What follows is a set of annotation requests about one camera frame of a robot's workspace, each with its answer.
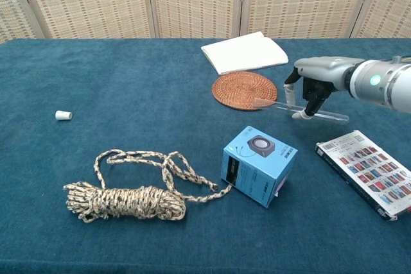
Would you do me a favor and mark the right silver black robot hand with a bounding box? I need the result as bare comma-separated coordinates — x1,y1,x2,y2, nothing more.
283,56,354,121

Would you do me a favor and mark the clear glass tube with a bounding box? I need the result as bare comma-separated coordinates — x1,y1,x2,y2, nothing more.
254,97,350,126

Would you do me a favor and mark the round woven rattan coaster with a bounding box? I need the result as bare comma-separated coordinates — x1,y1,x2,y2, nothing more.
211,71,279,112

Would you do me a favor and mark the white folded cloth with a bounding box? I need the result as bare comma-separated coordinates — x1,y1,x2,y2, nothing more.
200,31,289,76

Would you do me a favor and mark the white box with picture grid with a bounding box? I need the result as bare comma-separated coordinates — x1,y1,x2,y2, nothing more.
315,130,411,223

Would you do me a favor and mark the blue speaker box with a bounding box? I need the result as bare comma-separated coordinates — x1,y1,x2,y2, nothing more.
220,125,299,209

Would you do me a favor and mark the woven bamboo folding screen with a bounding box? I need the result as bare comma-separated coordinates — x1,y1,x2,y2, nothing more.
0,0,411,44

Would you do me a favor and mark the blue table cloth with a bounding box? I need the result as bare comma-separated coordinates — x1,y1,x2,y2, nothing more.
0,37,411,274

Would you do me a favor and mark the beige speckled rope bundle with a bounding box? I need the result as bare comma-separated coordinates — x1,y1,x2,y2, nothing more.
62,149,233,224

